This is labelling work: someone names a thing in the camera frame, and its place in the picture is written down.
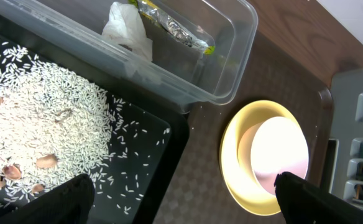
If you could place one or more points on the clear plastic waste bin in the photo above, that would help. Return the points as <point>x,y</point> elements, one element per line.
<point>70,33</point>

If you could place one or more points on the grey plastic dishwasher rack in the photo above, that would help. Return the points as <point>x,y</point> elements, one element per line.
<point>347,132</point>

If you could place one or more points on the yellow plate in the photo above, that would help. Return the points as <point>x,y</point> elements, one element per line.
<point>243,188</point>

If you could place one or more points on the green yellow snack wrapper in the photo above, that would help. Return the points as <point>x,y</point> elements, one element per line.
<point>180,33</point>

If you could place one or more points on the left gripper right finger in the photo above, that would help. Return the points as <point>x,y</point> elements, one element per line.
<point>302,202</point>

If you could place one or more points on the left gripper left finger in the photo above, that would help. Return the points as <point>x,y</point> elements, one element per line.
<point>70,202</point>

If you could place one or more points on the white tissue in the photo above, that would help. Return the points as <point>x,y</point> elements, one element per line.
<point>125,27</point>

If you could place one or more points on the rice pile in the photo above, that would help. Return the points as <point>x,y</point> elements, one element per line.
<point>56,125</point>

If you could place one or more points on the pink bowl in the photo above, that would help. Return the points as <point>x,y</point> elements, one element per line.
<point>270,148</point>

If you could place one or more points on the black plastic tray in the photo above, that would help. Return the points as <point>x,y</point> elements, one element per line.
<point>149,205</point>

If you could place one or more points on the dark brown serving tray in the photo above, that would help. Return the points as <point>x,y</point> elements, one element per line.
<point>197,192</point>

